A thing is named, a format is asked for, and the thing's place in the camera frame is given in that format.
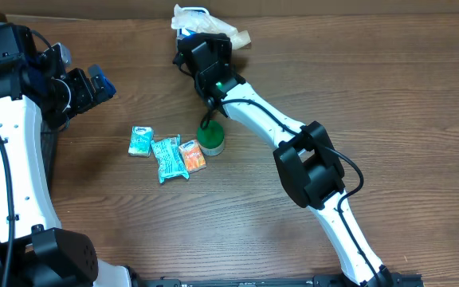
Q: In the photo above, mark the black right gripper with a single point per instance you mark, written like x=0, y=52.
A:
x=221, y=44

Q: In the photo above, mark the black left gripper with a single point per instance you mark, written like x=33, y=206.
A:
x=95, y=85

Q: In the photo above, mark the clear bagged bread pack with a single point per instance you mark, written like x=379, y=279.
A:
x=239, y=39

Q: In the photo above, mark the green Kleenex tissue pack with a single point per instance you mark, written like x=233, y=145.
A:
x=140, y=142

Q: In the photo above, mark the green lidded jar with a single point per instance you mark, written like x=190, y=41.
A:
x=211, y=139

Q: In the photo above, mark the orange tissue packet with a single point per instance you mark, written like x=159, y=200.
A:
x=192, y=156

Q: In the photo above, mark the light green wipes packet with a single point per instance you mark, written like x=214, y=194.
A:
x=169, y=159

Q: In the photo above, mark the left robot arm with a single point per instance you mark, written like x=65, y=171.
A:
x=56, y=257

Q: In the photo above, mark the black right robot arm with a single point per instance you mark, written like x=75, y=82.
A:
x=310, y=169

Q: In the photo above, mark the white barcode scanner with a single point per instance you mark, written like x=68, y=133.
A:
x=189, y=20

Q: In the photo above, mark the brown cardboard backdrop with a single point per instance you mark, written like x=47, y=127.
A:
x=122, y=9

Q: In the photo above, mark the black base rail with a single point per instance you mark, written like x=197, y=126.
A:
x=316, y=281

